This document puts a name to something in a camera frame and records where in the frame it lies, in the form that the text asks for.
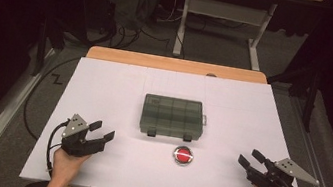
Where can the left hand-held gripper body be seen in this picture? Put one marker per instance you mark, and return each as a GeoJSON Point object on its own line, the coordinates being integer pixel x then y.
{"type": "Point", "coordinates": [74, 139]}

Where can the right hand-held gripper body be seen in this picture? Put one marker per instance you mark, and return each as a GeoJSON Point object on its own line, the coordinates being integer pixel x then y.
{"type": "Point", "coordinates": [275, 180]}

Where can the red round metal cap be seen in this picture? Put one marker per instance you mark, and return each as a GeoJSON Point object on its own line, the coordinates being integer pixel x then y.
{"type": "Point", "coordinates": [183, 155]}

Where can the grey plastic compartment box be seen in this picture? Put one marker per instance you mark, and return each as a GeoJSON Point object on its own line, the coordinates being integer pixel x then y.
{"type": "Point", "coordinates": [171, 116]}

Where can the person's left hand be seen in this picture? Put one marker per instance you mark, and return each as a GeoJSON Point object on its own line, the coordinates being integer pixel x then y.
{"type": "Point", "coordinates": [67, 165]}

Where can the white table cover board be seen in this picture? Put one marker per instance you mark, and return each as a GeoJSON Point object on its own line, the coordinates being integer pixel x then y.
{"type": "Point", "coordinates": [129, 168]}

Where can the black metal stand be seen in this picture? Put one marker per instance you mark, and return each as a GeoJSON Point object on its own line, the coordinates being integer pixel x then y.
{"type": "Point", "coordinates": [311, 96]}
{"type": "Point", "coordinates": [42, 43]}

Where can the wooden table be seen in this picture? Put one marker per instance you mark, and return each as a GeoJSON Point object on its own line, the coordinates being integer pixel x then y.
{"type": "Point", "coordinates": [175, 64]}

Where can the white frame desk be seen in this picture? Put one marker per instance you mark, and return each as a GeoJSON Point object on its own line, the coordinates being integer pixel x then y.
{"type": "Point", "coordinates": [225, 10]}

